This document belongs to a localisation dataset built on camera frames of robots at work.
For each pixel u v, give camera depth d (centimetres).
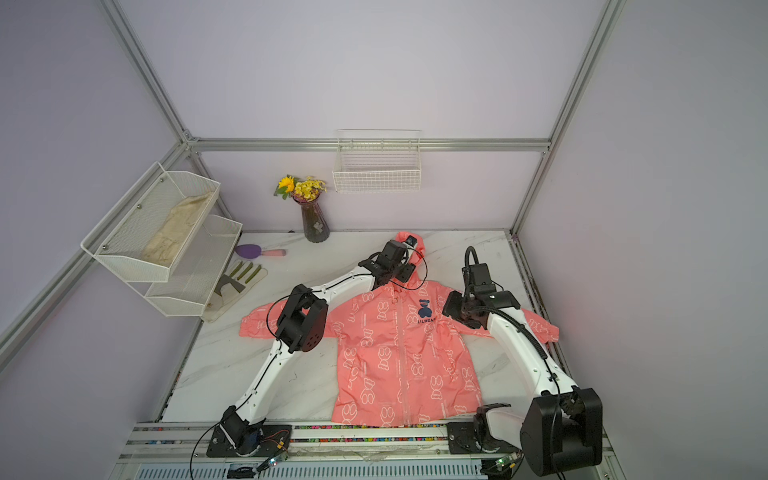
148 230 79
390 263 83
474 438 73
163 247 75
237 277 105
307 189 101
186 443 75
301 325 63
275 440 73
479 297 58
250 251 114
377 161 96
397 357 86
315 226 111
